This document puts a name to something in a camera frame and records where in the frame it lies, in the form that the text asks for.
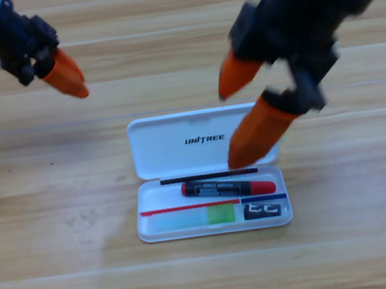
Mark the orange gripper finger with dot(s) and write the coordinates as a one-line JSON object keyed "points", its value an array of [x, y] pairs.
{"points": [[65, 65], [259, 131], [236, 71], [67, 84]]}

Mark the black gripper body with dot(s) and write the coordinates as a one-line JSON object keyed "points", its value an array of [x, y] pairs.
{"points": [[17, 43], [284, 24]]}

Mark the red black marker pen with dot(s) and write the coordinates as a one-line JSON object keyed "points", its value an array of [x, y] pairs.
{"points": [[228, 187]]}

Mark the black eraser white print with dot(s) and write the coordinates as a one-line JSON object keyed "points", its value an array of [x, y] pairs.
{"points": [[261, 211]]}

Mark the white Unitree pencil case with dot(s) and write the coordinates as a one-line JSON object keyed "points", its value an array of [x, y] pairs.
{"points": [[166, 155]]}

